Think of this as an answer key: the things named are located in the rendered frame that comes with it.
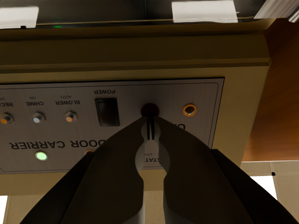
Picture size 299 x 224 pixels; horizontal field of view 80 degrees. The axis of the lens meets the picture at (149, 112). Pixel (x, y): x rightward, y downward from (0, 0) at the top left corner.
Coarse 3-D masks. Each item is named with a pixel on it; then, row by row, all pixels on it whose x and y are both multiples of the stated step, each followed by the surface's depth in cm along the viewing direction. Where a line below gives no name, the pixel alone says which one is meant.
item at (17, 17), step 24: (0, 0) 9; (24, 0) 9; (48, 0) 9; (72, 0) 9; (96, 0) 9; (120, 0) 9; (144, 0) 9; (168, 0) 9; (192, 0) 9; (216, 0) 9; (240, 0) 9; (264, 0) 9; (0, 24) 10; (24, 24) 10; (48, 24) 10; (72, 24) 10; (96, 24) 10; (120, 24) 10; (144, 24) 10; (168, 24) 10
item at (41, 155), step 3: (36, 153) 15; (39, 153) 15; (42, 153) 15; (45, 153) 15; (36, 156) 15; (39, 156) 15; (42, 156) 15; (45, 156) 15; (39, 159) 16; (42, 159) 16; (45, 159) 16
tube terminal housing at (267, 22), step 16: (0, 32) 12; (16, 32) 12; (32, 32) 12; (48, 32) 12; (64, 32) 12; (80, 32) 12; (96, 32) 12; (112, 32) 13; (128, 32) 13; (144, 32) 13; (160, 32) 13; (176, 32) 13; (192, 32) 13; (208, 32) 13; (224, 32) 13; (240, 32) 13; (256, 32) 13
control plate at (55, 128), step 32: (0, 96) 13; (32, 96) 13; (64, 96) 13; (96, 96) 13; (128, 96) 13; (160, 96) 13; (192, 96) 13; (0, 128) 14; (32, 128) 14; (64, 128) 14; (96, 128) 14; (192, 128) 14; (0, 160) 16; (32, 160) 16; (64, 160) 16
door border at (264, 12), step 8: (272, 0) 9; (280, 0) 9; (288, 0) 9; (296, 0) 9; (264, 8) 10; (272, 8) 10; (280, 8) 10; (288, 8) 10; (256, 16) 10; (264, 16) 10; (272, 16) 10; (280, 16) 10
